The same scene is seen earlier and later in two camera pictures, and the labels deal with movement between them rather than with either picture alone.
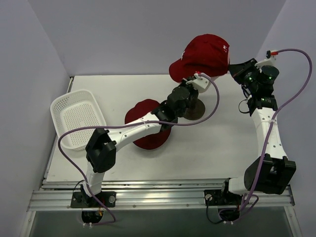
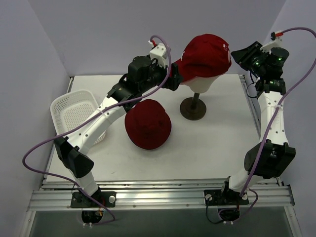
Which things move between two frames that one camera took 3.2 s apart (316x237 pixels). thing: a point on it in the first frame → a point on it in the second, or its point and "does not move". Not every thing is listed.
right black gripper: x=241 y=71 → x=249 y=55
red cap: x=208 y=54 does not move
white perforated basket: x=73 y=110 does not move
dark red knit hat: x=154 y=141 does not move
